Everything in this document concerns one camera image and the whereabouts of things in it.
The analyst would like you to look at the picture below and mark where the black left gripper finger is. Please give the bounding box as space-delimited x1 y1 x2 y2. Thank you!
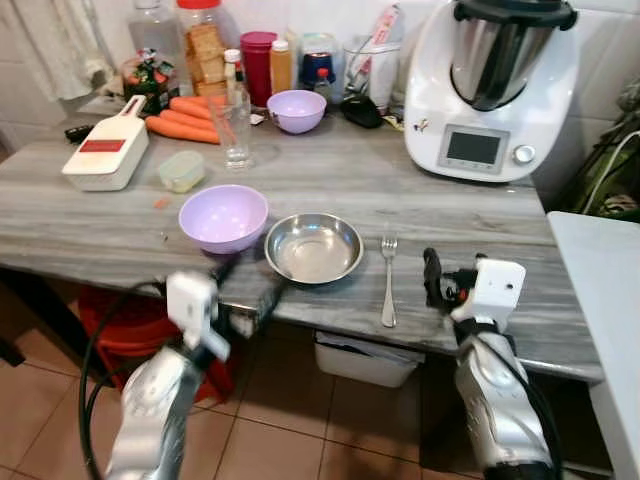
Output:
207 253 245 295
250 277 294 333

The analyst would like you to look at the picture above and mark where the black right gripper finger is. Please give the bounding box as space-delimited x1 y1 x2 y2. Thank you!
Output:
422 247 447 312

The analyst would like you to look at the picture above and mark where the silver metal fork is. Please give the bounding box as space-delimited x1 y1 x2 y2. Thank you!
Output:
379 234 400 330

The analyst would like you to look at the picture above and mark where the large purple plastic bowl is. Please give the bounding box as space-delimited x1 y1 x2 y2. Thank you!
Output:
178 184 270 255

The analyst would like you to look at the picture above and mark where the shallow stainless steel bowl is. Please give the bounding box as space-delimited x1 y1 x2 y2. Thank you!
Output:
264 212 365 286

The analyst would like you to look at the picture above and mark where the white storage box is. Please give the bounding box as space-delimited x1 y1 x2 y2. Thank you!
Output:
313 330 426 389

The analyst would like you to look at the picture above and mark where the small pale green container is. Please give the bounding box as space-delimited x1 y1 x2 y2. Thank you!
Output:
157 150 208 195

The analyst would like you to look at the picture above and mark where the red plastic stool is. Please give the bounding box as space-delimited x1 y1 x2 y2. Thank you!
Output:
77 287 237 403

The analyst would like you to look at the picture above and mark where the clear drinking glass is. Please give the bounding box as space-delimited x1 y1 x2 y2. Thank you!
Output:
208 92 256 170

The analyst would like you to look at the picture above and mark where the white side cabinet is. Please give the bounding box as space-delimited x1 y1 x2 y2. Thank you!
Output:
546 210 640 480

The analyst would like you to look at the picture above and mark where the orange carrot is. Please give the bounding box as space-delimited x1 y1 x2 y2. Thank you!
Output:
169 96 213 120
145 116 221 146
158 107 214 132

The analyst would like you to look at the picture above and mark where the white kitchen food processor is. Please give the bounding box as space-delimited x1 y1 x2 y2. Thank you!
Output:
403 0 582 185

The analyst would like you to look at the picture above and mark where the white slicer with red blade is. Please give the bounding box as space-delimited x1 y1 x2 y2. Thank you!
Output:
61 95 152 193

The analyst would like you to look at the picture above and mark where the small purple plastic bowl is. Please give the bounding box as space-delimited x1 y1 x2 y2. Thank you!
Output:
267 90 328 136

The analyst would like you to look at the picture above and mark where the black curved pot holder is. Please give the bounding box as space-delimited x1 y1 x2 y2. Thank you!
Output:
340 92 387 130

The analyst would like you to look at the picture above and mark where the green and black bag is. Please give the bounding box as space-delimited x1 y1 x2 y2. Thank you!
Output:
553 84 640 223

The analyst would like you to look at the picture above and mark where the small white-capped seasoning bottle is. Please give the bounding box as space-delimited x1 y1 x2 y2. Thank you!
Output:
222 48 247 102

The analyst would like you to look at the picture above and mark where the dark red canister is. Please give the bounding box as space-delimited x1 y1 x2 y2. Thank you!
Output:
239 31 280 108

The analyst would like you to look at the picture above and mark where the green and red food bag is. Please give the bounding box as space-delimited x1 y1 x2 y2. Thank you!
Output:
121 48 182 114

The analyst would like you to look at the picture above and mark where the clear plastic pitcher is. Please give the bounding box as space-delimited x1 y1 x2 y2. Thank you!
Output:
342 38 402 112

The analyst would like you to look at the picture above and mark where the orange bottle with white cap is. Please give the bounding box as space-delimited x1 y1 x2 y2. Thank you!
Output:
270 39 295 96

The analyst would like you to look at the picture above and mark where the red-lidded jar of crackers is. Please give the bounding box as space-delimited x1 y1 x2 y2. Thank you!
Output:
176 0 230 99

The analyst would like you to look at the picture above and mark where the white packet with red print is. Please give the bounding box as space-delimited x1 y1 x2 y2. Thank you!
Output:
364 4 405 78

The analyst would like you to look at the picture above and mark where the clear plastic bottle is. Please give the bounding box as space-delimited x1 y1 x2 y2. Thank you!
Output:
128 0 189 81

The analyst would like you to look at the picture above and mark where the white hanging towel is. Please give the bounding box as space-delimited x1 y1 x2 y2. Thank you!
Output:
8 0 117 102

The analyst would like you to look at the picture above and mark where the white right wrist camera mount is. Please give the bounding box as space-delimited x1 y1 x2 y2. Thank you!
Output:
450 257 528 324

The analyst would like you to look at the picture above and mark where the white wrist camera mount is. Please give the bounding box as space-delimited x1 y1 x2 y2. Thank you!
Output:
165 269 232 362
450 257 528 324

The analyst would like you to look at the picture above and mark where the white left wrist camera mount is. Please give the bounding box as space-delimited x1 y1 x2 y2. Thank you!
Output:
165 269 232 362

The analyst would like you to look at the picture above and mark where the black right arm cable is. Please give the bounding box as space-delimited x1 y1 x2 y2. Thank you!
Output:
478 328 567 480

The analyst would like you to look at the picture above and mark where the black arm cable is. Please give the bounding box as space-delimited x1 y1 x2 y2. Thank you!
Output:
478 328 567 480
77 284 169 480

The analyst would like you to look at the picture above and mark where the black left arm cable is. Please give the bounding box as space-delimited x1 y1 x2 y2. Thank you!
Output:
77 284 169 480

